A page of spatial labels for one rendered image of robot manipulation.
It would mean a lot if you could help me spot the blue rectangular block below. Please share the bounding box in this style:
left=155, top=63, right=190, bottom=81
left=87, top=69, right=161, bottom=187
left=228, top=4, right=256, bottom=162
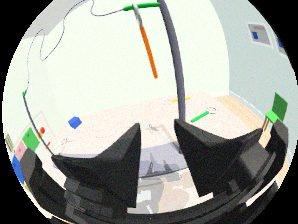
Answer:
left=68, top=116, right=82, bottom=128

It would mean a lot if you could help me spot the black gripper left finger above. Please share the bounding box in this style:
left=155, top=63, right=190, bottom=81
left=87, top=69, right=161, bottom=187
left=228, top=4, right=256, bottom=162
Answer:
left=51, top=123, right=142, bottom=208

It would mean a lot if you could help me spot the orange handle with grey loop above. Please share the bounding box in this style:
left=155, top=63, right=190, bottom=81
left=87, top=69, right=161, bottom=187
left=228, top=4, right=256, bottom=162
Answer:
left=130, top=2, right=158, bottom=79

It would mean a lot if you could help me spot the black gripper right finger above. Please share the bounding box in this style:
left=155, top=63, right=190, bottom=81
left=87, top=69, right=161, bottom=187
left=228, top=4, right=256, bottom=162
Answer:
left=173, top=119, right=263, bottom=197

